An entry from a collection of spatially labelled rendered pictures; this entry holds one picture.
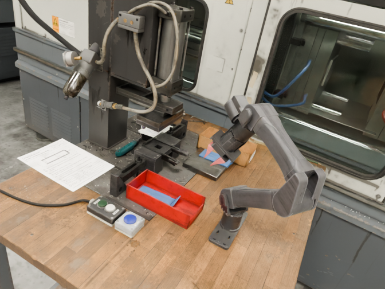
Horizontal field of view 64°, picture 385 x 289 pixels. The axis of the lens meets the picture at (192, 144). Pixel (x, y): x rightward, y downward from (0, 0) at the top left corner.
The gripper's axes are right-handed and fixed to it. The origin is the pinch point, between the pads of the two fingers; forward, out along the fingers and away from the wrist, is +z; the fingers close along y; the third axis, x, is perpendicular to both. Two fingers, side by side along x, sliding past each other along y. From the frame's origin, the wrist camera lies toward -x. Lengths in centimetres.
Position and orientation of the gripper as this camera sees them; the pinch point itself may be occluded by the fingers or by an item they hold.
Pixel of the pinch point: (209, 159)
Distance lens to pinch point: 102.8
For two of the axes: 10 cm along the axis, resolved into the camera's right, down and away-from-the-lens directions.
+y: -6.6, -7.5, 0.5
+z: -5.7, 5.4, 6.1
